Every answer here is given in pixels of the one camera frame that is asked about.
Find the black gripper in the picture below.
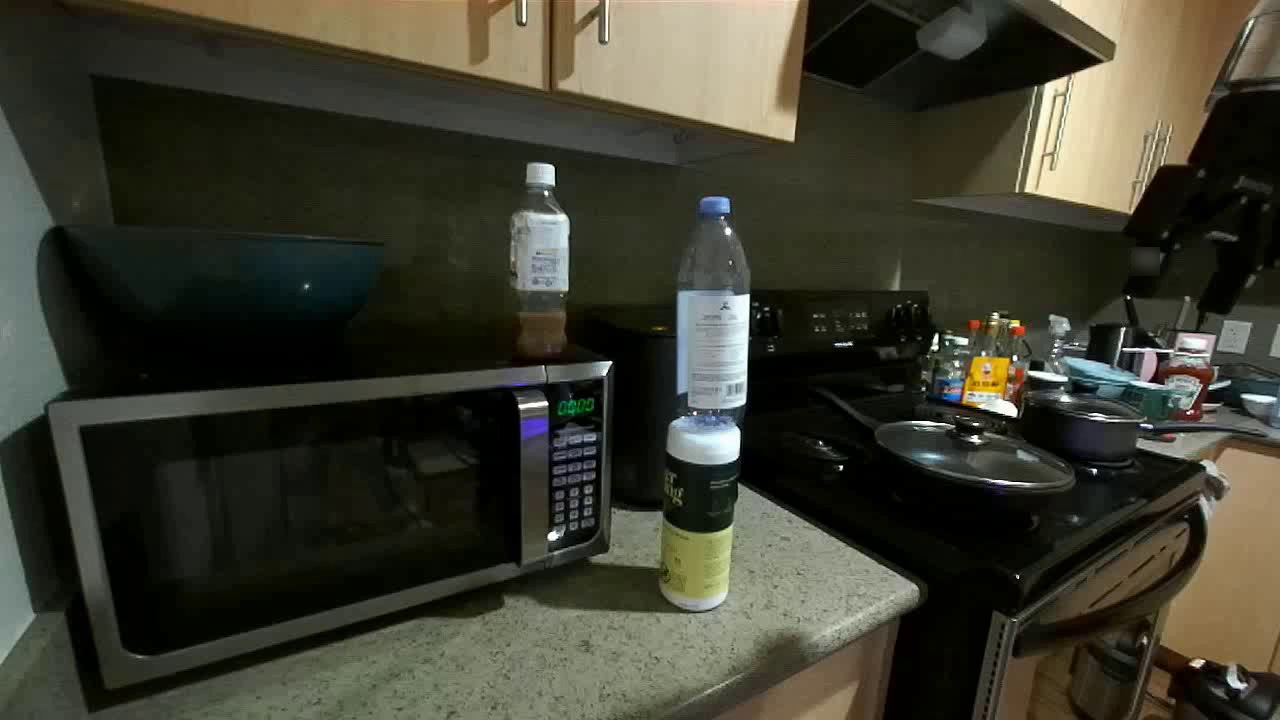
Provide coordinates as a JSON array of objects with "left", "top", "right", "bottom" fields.
[{"left": 1119, "top": 85, "right": 1280, "bottom": 319}]

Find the clear water bottle blue cap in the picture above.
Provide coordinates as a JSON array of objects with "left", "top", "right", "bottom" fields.
[{"left": 672, "top": 193, "right": 758, "bottom": 420}]

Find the yellow condiment bottle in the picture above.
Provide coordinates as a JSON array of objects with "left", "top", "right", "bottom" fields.
[{"left": 962, "top": 316, "right": 1018, "bottom": 413}]

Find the blue label condiment bottle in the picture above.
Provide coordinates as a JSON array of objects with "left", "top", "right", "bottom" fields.
[{"left": 933, "top": 333, "right": 971, "bottom": 408}]

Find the white cap bottle brown liquid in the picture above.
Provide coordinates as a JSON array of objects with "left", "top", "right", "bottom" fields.
[{"left": 505, "top": 161, "right": 576, "bottom": 362}]

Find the light wooden corner cabinet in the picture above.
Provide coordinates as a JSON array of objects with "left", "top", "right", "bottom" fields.
[{"left": 1018, "top": 0, "right": 1266, "bottom": 215}]

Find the red white container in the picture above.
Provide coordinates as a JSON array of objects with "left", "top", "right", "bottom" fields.
[{"left": 1155, "top": 333, "right": 1222, "bottom": 423}]

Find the teal plastic container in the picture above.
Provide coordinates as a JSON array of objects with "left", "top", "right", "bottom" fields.
[{"left": 1059, "top": 351, "right": 1177, "bottom": 423}]

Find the small dark pot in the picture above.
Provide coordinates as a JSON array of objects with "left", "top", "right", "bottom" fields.
[{"left": 1018, "top": 390, "right": 1152, "bottom": 467}]

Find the range hood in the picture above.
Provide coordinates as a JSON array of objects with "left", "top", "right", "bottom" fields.
[{"left": 800, "top": 0, "right": 1119, "bottom": 115}]

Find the glass lid frying pan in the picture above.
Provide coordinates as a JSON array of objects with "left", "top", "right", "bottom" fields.
[{"left": 874, "top": 413, "right": 1079, "bottom": 503}]

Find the black kitchen stove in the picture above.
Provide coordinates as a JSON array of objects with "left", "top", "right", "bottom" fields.
[{"left": 746, "top": 286, "right": 1217, "bottom": 720}]

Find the white lid green label canister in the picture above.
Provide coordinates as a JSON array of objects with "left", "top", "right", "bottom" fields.
[{"left": 655, "top": 408, "right": 746, "bottom": 617}]

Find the black air fryer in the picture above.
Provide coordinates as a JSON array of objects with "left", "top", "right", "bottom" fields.
[{"left": 576, "top": 299, "right": 686, "bottom": 514}]

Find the wooden base cabinet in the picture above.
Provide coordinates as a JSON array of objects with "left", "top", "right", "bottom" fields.
[{"left": 705, "top": 617, "right": 903, "bottom": 720}]

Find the steel black microwave oven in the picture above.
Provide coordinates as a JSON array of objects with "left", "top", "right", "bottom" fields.
[{"left": 46, "top": 348, "right": 615, "bottom": 695}]

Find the teal bowl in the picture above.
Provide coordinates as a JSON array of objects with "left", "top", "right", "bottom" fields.
[{"left": 56, "top": 226, "right": 392, "bottom": 336}]

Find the white wall outlet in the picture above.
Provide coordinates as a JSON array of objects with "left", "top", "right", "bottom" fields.
[{"left": 1211, "top": 316, "right": 1255, "bottom": 362}]

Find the wooden wall cabinet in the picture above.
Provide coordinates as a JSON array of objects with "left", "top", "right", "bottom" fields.
[{"left": 66, "top": 0, "right": 811, "bottom": 147}]

